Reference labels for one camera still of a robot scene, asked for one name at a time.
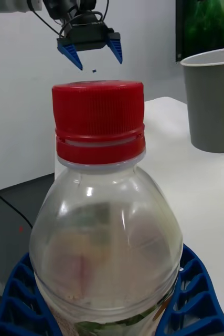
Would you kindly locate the dark monitor screen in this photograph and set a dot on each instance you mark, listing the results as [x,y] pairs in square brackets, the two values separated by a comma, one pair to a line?
[208,23]

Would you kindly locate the clear bottle with red cap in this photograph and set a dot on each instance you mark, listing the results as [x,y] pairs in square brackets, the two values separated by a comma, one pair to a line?
[101,236]

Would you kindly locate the silver and black left arm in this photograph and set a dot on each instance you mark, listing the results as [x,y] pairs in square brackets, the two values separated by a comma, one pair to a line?
[12,5]

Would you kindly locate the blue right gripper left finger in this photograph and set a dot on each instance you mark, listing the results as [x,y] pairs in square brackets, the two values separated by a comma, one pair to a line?
[14,309]

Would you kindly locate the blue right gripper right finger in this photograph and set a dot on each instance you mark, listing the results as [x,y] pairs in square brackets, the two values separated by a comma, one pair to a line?
[195,309]

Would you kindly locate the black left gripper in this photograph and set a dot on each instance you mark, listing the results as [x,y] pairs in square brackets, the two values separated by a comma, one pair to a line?
[89,36]

